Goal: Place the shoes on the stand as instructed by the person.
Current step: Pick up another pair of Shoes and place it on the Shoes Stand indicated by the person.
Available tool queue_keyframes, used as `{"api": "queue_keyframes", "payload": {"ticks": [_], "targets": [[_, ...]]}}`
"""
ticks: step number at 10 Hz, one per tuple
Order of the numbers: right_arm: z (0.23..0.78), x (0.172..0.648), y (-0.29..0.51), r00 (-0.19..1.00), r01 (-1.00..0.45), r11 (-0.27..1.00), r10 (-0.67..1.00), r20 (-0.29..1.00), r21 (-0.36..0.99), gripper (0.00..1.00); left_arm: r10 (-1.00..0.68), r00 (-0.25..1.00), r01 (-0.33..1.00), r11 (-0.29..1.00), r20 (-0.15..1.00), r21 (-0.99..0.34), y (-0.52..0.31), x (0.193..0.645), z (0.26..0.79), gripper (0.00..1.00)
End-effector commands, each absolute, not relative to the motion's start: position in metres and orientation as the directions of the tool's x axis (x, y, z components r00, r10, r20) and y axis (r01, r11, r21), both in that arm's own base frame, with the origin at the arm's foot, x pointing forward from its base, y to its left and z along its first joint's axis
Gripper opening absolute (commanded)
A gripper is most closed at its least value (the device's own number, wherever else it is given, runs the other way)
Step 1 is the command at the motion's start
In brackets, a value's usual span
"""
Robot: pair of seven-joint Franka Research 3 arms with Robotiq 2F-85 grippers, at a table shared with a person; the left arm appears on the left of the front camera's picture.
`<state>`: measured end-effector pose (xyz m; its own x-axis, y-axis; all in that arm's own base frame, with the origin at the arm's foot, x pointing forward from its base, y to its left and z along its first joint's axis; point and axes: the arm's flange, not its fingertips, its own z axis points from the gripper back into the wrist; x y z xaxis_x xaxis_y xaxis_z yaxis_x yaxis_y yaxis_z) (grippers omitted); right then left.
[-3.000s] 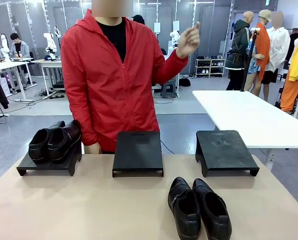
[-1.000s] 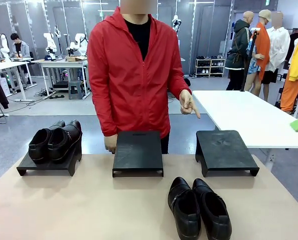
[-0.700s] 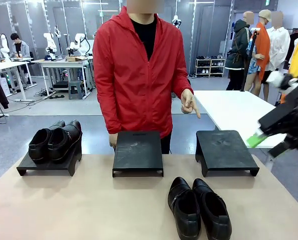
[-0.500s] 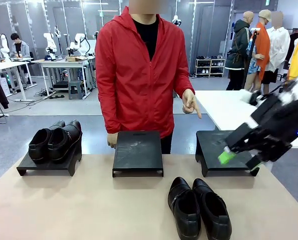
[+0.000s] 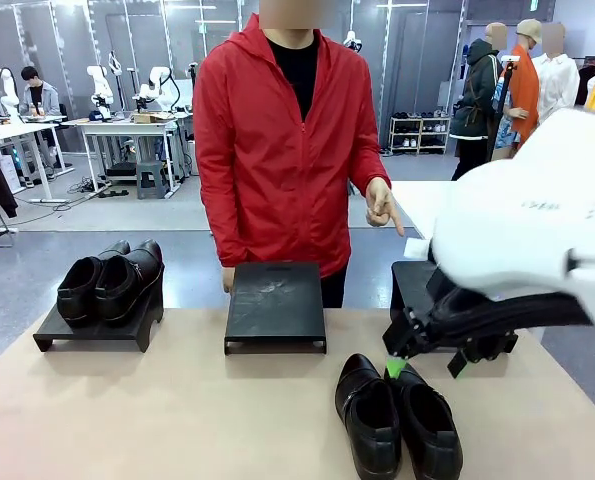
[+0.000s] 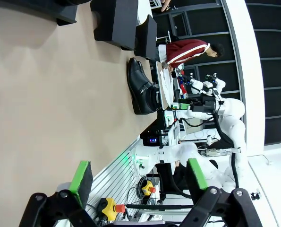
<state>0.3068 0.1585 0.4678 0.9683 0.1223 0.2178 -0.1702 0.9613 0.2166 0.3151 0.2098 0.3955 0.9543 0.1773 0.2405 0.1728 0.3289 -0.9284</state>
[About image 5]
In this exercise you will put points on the black tripod with phone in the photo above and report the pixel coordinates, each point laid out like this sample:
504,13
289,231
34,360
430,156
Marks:
499,115

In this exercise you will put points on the black shoe stand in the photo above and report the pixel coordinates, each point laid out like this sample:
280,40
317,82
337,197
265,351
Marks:
274,305
412,285
142,332

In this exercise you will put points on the person's right hand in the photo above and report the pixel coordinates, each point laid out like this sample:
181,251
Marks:
228,279

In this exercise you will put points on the white shoe rack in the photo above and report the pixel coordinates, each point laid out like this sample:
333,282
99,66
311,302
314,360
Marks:
419,135

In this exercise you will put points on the mannequin in orange garment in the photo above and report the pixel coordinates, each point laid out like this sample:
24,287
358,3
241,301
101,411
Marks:
522,95

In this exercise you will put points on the person's left forearm red sleeve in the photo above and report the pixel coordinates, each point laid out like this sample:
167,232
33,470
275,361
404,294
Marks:
369,160

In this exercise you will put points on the person's left hand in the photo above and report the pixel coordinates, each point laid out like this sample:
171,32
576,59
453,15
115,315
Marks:
379,205

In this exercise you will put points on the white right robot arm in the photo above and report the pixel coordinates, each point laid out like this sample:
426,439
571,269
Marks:
527,225

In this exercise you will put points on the white power strip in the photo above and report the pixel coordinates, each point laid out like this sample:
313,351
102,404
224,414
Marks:
49,201

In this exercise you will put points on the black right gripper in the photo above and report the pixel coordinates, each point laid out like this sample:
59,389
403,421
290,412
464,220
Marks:
457,335

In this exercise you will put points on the person's right forearm red sleeve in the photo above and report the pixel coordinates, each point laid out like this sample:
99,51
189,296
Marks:
222,235

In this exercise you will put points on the person in red jacket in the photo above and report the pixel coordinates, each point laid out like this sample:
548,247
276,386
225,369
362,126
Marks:
287,165

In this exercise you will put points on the white background desk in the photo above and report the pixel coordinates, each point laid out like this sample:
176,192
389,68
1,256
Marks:
122,125
12,132

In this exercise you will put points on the mannequin in white shirt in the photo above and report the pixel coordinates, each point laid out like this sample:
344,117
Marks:
557,85

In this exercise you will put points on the cardboard box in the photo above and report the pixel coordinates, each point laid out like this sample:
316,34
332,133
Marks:
149,118

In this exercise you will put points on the grey plastic stool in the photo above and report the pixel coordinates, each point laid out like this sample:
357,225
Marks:
152,180

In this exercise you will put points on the white side table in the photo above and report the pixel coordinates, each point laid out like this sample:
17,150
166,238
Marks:
417,205

